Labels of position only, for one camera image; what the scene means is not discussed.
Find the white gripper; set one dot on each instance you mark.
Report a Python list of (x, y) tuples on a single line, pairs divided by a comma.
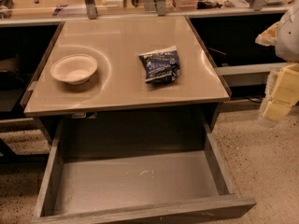
[(289, 37)]

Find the metal shelf bracket left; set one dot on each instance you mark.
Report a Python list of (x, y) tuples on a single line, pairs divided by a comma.
[(91, 9)]

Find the blue chip bag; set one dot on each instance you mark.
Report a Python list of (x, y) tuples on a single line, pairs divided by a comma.
[(161, 65)]

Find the grey cabinet with beige top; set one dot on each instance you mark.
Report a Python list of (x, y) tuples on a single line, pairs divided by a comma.
[(120, 79)]

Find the white paper bowl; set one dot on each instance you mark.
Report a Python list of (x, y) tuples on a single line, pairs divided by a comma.
[(74, 69)]

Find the open grey wooden drawer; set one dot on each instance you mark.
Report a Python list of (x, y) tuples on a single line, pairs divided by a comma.
[(137, 168)]

